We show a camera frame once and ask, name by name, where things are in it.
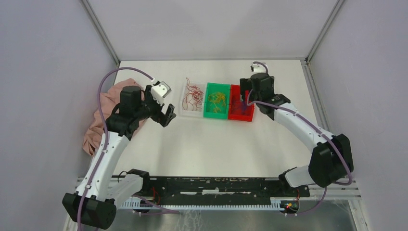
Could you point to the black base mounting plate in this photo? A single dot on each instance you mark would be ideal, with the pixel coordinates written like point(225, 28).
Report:
point(218, 191)

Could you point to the green plastic bin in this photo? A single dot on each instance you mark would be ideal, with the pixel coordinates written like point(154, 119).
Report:
point(217, 99)

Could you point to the white slotted cable duct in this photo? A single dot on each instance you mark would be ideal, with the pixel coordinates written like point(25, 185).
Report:
point(135, 203)

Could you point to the clear plastic bin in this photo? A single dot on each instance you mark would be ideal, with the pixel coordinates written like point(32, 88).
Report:
point(192, 100)

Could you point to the pink cloth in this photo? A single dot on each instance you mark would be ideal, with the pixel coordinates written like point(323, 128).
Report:
point(93, 135)

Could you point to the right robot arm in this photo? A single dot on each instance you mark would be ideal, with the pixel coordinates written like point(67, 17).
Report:
point(331, 157)

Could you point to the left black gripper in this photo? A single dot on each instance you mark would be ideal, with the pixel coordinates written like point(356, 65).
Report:
point(163, 119)

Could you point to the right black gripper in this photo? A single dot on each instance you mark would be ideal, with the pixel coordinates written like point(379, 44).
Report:
point(246, 84)

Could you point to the red plastic bin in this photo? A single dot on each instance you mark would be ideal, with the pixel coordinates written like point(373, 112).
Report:
point(239, 111)

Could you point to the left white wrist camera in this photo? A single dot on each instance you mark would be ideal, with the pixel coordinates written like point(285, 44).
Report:
point(159, 91)

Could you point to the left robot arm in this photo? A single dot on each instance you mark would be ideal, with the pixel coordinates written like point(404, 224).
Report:
point(94, 203)

